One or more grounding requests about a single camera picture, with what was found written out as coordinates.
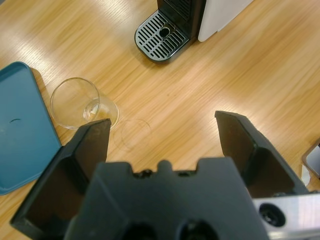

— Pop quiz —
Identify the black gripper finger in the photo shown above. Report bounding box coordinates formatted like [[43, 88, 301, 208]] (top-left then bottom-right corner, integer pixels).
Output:
[[214, 111, 310, 200], [9, 118, 112, 240]]

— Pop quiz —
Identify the clear drinking glass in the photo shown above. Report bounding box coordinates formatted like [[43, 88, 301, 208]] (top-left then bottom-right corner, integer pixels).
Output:
[[49, 77, 120, 130]]

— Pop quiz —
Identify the white capsule coffee machine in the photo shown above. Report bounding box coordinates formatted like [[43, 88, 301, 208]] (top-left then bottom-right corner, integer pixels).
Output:
[[134, 0, 248, 65]]

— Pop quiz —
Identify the white paper tag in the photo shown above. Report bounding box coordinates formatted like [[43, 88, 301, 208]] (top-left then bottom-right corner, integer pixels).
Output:
[[301, 164, 313, 187]]

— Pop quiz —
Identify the teal plastic tray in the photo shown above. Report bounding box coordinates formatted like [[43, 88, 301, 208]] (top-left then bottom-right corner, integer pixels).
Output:
[[0, 61, 62, 196]]

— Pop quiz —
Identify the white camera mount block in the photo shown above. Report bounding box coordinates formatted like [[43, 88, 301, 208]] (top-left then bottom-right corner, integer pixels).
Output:
[[301, 141, 320, 180]]

